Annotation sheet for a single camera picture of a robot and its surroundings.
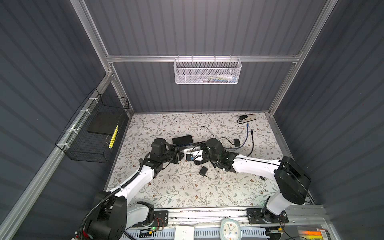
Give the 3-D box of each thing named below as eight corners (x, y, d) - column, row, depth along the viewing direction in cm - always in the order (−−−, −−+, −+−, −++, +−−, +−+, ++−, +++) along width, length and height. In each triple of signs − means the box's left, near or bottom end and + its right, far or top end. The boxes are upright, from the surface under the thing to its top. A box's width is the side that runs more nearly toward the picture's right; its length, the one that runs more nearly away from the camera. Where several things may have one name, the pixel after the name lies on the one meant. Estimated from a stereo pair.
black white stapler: (239, 124, 116) (240, 120, 112) (236, 120, 119) (237, 116, 115) (255, 119, 119) (257, 115, 115) (252, 115, 122) (253, 111, 118)
